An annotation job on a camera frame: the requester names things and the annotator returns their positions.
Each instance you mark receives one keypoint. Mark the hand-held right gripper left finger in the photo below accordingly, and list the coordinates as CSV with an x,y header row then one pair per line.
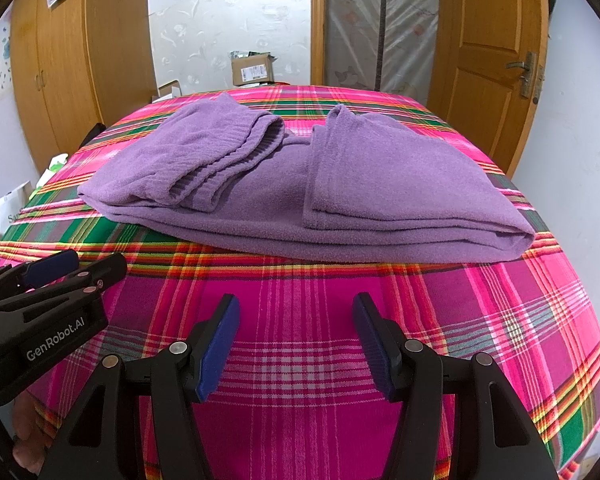
x,y
220,347

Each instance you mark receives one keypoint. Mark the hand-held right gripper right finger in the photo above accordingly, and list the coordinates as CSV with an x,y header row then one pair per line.
x,y
375,347

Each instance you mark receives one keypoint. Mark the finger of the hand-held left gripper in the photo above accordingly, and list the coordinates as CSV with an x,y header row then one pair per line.
x,y
50,264
87,280

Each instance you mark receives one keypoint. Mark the purple fleece garment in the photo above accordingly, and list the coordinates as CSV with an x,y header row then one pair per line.
x,y
280,195

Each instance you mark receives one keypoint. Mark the person's left hand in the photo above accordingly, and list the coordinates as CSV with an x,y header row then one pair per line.
x,y
27,435

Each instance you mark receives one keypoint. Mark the white carton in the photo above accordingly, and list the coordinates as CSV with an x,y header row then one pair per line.
x,y
7,207

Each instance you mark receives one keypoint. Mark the pink plaid bed sheet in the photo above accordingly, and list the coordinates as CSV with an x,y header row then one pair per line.
x,y
305,310

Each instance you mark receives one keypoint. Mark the green white bag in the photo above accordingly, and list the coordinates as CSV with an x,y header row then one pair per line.
x,y
55,164

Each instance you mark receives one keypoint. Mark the wooden wardrobe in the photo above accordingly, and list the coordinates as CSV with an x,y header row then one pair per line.
x,y
65,70

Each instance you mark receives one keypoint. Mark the small white box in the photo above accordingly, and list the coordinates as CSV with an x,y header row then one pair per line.
x,y
169,91

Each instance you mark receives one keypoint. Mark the brown cardboard box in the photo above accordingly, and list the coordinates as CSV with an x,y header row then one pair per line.
x,y
252,70

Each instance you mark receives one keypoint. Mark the wooden door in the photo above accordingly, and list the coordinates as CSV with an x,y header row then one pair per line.
x,y
480,60

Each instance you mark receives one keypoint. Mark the translucent plastic door curtain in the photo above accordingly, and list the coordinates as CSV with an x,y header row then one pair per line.
x,y
360,25

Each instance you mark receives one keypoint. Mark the dark cloth behind door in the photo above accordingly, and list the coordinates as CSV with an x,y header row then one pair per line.
x,y
550,5

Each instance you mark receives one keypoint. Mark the wooden door frame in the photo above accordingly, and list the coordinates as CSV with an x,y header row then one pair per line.
x,y
318,20

